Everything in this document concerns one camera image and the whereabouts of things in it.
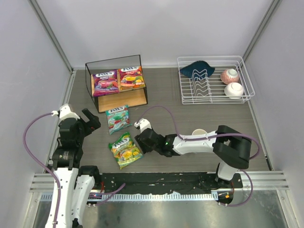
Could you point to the purple Fox's berries candy bag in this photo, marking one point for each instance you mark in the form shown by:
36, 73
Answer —
105, 83

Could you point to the pink patterned bowl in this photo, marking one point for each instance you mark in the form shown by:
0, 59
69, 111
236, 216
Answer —
229, 76

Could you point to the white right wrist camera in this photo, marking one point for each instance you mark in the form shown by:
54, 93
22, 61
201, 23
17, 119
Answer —
142, 125

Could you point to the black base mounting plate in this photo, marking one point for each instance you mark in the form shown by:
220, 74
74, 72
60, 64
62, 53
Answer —
157, 183

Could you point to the orange Fox's fruits candy bag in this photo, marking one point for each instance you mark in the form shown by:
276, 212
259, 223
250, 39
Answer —
131, 78

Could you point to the white wire dish rack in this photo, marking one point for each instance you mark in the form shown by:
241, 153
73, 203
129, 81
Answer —
211, 89

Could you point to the white bowl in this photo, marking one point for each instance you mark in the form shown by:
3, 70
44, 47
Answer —
234, 90

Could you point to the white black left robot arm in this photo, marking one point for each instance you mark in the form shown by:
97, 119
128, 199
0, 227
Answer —
73, 182

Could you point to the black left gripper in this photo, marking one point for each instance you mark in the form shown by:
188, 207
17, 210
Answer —
83, 124

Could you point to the black wire wooden shelf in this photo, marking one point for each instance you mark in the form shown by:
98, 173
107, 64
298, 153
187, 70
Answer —
132, 97

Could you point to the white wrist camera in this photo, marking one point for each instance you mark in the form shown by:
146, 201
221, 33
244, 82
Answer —
142, 125
65, 112

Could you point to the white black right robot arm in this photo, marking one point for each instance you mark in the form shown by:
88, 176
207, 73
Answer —
233, 149

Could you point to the light blue mug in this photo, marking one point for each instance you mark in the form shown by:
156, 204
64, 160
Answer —
199, 132

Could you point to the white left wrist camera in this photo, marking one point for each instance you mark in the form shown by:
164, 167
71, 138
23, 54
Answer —
65, 112

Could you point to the green Fox's spring tea bag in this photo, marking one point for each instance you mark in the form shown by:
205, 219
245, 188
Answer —
125, 150

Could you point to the teal Fox's blossom candy bag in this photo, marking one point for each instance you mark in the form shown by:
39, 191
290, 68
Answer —
118, 118

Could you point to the dark blue plate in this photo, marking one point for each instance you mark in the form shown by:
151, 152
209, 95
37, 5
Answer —
197, 70

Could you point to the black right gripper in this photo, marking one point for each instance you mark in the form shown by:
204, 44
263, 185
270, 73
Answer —
144, 139

